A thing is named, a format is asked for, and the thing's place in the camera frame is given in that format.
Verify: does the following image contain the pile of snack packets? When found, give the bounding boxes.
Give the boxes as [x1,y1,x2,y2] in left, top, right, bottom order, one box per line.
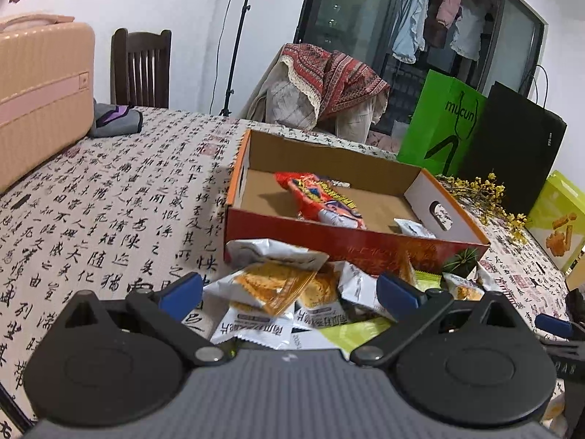
[203,238,503,353]

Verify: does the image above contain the red patterned cloth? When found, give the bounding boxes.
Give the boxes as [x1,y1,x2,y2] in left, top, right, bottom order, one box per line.
[280,43,391,131]

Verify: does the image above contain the pink hanging garment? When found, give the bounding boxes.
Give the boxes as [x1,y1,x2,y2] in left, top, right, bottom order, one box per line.
[436,0,463,28]

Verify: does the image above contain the orange cardboard box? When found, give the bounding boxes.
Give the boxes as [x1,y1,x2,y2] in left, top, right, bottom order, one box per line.
[223,129,492,279]

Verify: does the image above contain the yellow-green gift box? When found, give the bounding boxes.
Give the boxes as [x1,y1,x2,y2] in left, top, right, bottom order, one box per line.
[525,170,585,273]

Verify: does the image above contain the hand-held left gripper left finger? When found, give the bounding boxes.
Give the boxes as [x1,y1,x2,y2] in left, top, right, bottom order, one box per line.
[64,272,229,367]

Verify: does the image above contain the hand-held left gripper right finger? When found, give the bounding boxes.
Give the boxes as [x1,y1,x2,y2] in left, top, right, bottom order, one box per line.
[350,272,522,367]

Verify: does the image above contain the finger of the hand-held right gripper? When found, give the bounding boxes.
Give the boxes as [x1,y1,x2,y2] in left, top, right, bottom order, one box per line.
[535,313,585,376]

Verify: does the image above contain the dark glass balcony door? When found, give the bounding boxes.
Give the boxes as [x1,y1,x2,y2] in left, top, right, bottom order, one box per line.
[292,0,549,147]

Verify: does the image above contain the black light stand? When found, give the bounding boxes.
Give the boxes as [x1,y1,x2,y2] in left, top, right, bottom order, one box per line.
[218,0,257,117]

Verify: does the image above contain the yellow flower sprig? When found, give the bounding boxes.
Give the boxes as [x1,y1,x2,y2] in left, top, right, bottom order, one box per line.
[436,173,531,244]

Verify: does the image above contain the black paper bag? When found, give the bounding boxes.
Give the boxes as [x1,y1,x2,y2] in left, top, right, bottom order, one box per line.
[457,64,568,218]

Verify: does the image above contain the grey purple pouch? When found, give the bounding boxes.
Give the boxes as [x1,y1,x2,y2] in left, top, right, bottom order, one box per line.
[88,101,144,139]

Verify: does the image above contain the blue hanging garment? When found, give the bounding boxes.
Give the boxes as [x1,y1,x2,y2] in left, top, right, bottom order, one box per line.
[390,0,433,65]

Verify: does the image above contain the thin hanging cable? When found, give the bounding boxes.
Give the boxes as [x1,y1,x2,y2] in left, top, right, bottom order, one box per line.
[209,23,222,116]

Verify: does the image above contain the pink ribbed suitcase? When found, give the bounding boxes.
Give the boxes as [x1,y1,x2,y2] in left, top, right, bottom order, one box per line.
[0,14,97,195]

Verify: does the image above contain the green paper bag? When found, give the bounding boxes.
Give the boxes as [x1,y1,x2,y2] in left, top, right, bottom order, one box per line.
[397,70,487,177]

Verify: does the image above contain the calligraphy print tablecloth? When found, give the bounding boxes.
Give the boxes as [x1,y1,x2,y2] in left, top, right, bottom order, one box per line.
[0,106,572,439]

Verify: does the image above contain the dark wooden chair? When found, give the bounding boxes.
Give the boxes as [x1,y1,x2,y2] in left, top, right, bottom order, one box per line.
[111,28,173,109]

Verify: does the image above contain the small white snack packet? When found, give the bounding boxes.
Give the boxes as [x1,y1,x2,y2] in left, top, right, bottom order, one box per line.
[394,218,437,239]

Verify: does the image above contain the red snack packet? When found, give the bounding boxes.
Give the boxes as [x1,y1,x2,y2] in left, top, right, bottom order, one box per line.
[274,171,369,230]

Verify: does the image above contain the chair with patterned blanket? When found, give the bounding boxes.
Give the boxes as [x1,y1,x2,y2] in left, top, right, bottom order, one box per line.
[242,48,389,145]

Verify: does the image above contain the white hanging garment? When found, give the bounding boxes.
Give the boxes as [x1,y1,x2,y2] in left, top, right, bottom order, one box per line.
[450,4,487,61]

